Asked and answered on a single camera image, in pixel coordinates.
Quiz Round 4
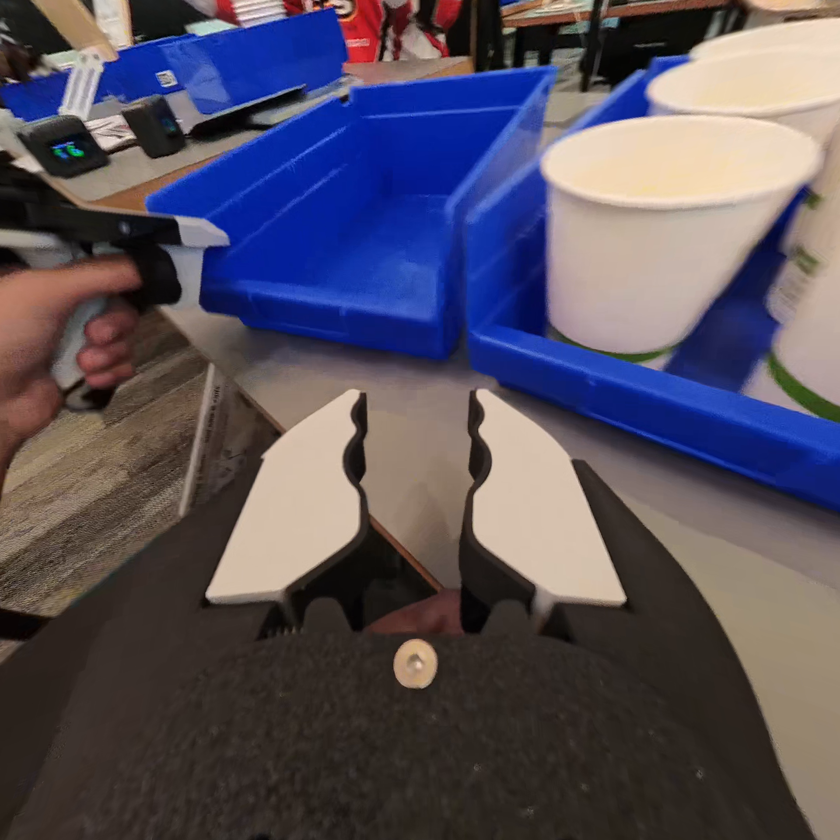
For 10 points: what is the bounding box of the dark wooden desk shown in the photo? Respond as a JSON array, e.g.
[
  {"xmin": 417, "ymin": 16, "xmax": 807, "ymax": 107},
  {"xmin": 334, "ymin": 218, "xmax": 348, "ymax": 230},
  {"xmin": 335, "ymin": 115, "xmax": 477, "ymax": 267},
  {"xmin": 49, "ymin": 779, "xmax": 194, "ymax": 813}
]
[{"xmin": 502, "ymin": 0, "xmax": 746, "ymax": 93}]

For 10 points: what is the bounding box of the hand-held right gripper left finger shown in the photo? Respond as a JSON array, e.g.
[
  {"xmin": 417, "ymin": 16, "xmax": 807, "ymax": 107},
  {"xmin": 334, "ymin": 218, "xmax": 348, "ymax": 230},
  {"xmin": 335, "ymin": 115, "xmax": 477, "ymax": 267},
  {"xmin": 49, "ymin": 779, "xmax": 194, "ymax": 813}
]
[{"xmin": 205, "ymin": 389, "xmax": 376, "ymax": 639}]

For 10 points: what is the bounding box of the white red printed garment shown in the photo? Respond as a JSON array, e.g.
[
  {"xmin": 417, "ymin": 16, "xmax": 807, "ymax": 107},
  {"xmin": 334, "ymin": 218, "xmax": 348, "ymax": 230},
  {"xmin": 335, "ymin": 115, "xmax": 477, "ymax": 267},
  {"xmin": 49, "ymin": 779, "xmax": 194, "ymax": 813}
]
[{"xmin": 217, "ymin": 0, "xmax": 463, "ymax": 63}]

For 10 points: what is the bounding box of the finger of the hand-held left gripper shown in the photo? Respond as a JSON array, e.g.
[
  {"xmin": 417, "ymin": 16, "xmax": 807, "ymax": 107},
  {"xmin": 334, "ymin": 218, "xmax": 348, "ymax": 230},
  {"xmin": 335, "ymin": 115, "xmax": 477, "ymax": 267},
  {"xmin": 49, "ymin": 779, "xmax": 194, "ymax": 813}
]
[{"xmin": 161, "ymin": 217, "xmax": 231, "ymax": 309}]

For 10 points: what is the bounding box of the person's left hand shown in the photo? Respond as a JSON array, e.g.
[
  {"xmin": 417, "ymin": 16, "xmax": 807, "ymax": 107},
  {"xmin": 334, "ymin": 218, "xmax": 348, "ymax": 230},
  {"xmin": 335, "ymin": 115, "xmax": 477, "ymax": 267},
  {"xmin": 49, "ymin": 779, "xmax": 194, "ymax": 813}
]
[{"xmin": 0, "ymin": 258, "xmax": 143, "ymax": 473}]

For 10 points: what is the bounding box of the dark desk device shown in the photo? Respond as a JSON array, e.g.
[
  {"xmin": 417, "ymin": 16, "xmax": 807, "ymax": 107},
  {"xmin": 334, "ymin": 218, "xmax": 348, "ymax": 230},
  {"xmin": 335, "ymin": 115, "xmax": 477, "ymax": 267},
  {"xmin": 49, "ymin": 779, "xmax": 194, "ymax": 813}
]
[
  {"xmin": 16, "ymin": 115, "xmax": 111, "ymax": 178},
  {"xmin": 121, "ymin": 95, "xmax": 186, "ymax": 160}
]

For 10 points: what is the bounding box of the grey side table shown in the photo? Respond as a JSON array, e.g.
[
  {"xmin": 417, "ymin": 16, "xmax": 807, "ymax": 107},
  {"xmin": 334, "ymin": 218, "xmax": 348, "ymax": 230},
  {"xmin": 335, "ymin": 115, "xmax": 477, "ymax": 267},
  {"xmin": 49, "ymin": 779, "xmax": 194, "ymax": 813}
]
[{"xmin": 39, "ymin": 56, "xmax": 475, "ymax": 211}]

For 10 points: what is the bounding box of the blue labelled bin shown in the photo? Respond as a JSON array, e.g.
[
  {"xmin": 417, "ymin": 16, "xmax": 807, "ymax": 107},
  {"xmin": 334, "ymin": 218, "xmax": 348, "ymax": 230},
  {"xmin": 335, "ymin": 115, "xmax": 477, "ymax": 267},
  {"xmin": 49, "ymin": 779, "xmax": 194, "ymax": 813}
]
[{"xmin": 0, "ymin": 34, "xmax": 198, "ymax": 122}]

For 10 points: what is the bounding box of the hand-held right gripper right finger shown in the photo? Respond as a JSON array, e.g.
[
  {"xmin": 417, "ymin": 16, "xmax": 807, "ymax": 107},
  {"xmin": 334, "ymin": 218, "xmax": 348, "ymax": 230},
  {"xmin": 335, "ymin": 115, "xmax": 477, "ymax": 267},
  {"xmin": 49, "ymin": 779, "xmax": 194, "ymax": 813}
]
[{"xmin": 458, "ymin": 388, "xmax": 627, "ymax": 636}]

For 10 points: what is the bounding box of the printed white floor panel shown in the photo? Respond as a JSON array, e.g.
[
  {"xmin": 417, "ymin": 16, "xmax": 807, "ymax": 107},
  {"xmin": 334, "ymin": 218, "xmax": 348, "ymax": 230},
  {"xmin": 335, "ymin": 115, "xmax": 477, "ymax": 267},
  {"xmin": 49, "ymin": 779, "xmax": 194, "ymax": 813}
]
[{"xmin": 178, "ymin": 363, "xmax": 284, "ymax": 519}]

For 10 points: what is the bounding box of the cluster of white cups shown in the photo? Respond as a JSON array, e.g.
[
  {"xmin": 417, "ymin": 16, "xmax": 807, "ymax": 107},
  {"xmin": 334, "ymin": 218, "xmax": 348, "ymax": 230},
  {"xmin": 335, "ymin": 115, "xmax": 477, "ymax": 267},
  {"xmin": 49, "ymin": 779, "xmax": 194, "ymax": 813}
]
[{"xmin": 541, "ymin": 18, "xmax": 840, "ymax": 421}]

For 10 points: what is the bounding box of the black chair armrest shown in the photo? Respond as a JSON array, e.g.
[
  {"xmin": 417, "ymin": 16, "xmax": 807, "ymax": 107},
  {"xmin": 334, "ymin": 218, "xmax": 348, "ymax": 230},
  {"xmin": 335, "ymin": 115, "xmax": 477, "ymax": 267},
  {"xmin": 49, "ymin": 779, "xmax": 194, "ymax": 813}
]
[{"xmin": 0, "ymin": 607, "xmax": 53, "ymax": 641}]

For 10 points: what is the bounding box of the blue plastic bin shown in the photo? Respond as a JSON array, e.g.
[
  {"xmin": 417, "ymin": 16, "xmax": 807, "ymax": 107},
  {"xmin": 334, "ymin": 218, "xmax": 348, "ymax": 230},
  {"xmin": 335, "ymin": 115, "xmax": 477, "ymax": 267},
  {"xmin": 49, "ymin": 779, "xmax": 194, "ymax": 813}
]
[
  {"xmin": 146, "ymin": 66, "xmax": 557, "ymax": 361},
  {"xmin": 462, "ymin": 56, "xmax": 840, "ymax": 513},
  {"xmin": 161, "ymin": 8, "xmax": 349, "ymax": 116}
]

